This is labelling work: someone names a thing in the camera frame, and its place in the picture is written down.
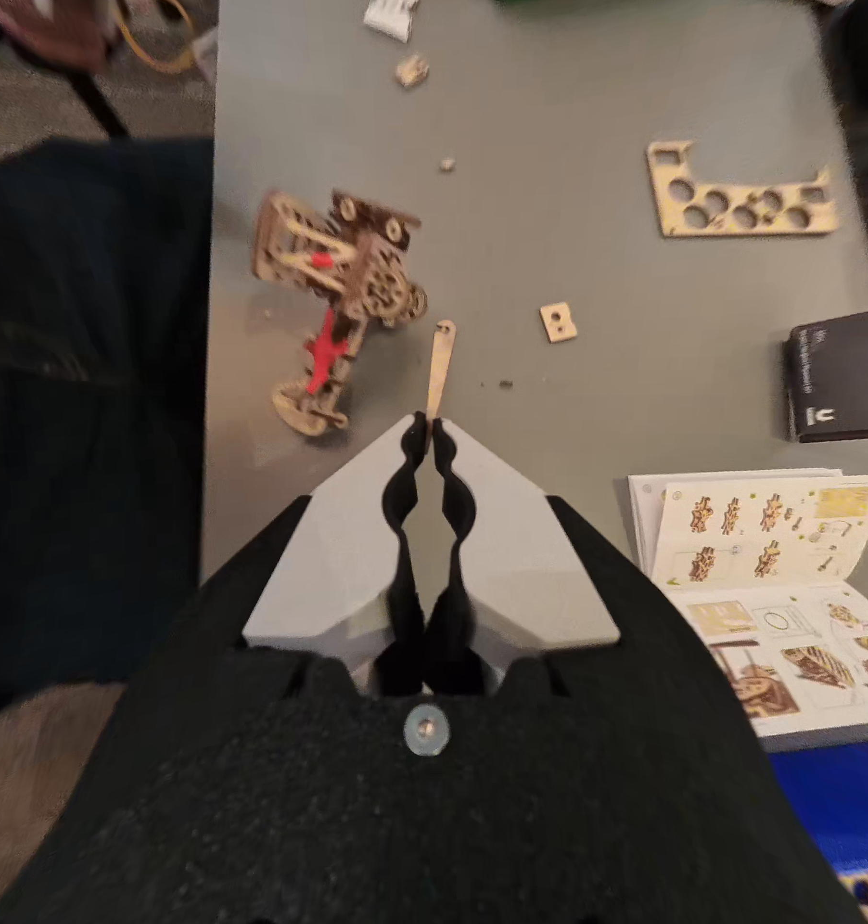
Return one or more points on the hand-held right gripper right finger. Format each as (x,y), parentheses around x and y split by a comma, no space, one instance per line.
(535,570)

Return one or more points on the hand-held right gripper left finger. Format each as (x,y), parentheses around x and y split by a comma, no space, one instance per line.
(326,570)

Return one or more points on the thin wooden stick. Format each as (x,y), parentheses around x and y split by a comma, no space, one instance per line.
(441,368)

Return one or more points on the wooden biplane model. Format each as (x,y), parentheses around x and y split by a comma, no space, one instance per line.
(376,289)

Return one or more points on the grey desk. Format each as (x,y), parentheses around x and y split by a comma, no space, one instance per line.
(621,86)

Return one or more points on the instruction booklet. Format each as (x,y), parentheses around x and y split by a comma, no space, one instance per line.
(751,570)

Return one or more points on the small square wooden piece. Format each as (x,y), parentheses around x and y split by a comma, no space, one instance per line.
(549,328)

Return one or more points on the person's dark jeans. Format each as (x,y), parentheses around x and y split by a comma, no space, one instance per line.
(80,361)

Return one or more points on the black model kit box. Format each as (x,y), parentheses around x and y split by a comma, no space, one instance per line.
(852,375)

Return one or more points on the wooden sheet with round holes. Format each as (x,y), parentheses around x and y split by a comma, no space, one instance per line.
(828,216)

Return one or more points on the small wooden gear part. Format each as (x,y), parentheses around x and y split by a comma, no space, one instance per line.
(412,71)

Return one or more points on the maroon bag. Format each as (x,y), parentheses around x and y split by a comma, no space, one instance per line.
(51,32)

